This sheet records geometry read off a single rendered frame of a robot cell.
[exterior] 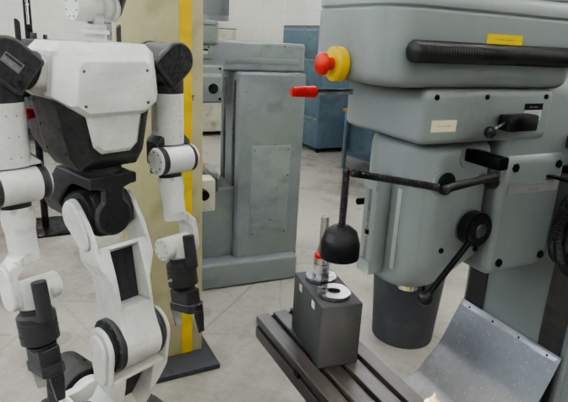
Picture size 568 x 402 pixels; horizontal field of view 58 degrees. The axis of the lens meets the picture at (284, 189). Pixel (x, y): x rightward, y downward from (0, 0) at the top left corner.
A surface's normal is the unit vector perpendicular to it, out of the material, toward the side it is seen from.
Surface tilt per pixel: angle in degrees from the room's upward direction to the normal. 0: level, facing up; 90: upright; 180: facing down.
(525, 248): 90
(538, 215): 90
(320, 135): 90
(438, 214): 90
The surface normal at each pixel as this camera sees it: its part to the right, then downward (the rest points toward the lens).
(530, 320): -0.89, 0.08
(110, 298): -0.66, 0.18
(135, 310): 0.75, 0.05
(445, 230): 0.45, 0.27
